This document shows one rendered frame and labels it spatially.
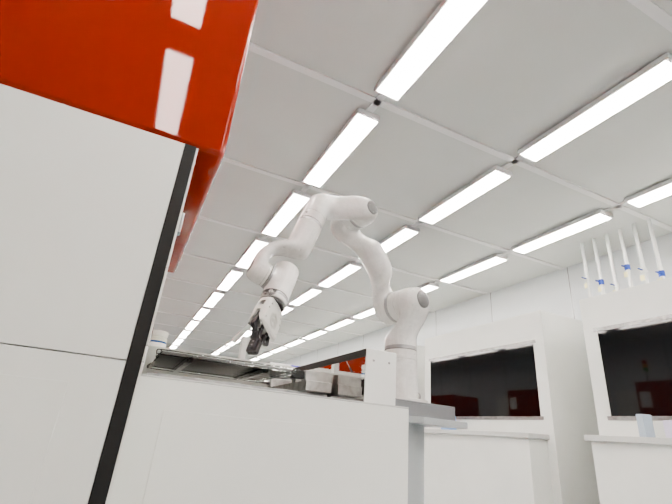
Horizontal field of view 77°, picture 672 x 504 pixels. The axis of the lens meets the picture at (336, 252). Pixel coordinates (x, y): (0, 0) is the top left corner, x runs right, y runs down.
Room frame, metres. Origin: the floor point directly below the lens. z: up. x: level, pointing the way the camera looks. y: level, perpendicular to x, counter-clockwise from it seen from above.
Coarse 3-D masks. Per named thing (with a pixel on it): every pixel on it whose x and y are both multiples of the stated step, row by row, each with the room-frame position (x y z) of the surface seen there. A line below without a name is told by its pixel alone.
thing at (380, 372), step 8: (368, 352) 1.13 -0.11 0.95; (376, 352) 1.14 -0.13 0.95; (384, 352) 1.15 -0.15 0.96; (368, 360) 1.13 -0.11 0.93; (376, 360) 1.14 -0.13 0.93; (384, 360) 1.15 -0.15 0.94; (392, 360) 1.16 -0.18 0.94; (368, 368) 1.13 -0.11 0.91; (376, 368) 1.14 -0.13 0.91; (384, 368) 1.15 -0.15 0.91; (392, 368) 1.16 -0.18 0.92; (368, 376) 1.13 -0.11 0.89; (376, 376) 1.14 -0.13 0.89; (384, 376) 1.15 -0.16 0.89; (392, 376) 1.16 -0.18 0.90; (368, 384) 1.13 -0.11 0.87; (376, 384) 1.14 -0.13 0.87; (384, 384) 1.15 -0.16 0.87; (392, 384) 1.16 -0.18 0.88; (368, 392) 1.13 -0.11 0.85; (376, 392) 1.14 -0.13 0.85; (384, 392) 1.15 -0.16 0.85; (392, 392) 1.16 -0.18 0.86; (368, 400) 1.13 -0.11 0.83; (376, 400) 1.14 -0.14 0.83; (384, 400) 1.15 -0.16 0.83; (392, 400) 1.16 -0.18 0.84
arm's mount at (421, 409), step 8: (400, 400) 1.46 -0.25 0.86; (408, 400) 1.48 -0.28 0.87; (416, 408) 1.50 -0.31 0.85; (424, 408) 1.52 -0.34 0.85; (432, 408) 1.54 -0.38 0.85; (440, 408) 1.56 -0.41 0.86; (448, 408) 1.59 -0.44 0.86; (424, 416) 1.52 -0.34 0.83; (432, 416) 1.54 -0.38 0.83; (440, 416) 1.56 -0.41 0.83; (448, 416) 1.58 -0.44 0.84
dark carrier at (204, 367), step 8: (160, 360) 1.22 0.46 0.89; (168, 360) 1.21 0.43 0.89; (176, 360) 1.19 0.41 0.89; (200, 360) 1.15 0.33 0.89; (168, 368) 1.40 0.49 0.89; (184, 368) 1.36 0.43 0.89; (192, 368) 1.34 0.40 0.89; (200, 368) 1.33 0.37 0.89; (208, 368) 1.31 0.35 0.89; (216, 368) 1.29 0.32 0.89; (224, 368) 1.28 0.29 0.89; (232, 368) 1.26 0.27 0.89; (240, 368) 1.24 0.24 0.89; (248, 368) 1.23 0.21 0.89; (256, 368) 1.21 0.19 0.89; (224, 376) 1.49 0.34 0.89; (232, 376) 1.47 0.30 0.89; (264, 376) 1.39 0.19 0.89
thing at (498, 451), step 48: (480, 336) 4.60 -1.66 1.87; (528, 336) 4.02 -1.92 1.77; (576, 336) 4.06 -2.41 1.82; (432, 384) 5.37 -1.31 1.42; (480, 384) 4.63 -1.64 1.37; (528, 384) 4.07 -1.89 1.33; (576, 384) 4.02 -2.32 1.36; (432, 432) 4.98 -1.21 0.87; (480, 432) 4.32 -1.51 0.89; (528, 432) 4.12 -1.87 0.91; (576, 432) 3.98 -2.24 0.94; (432, 480) 5.04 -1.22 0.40; (480, 480) 4.39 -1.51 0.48; (528, 480) 3.89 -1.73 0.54; (576, 480) 3.95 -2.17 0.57
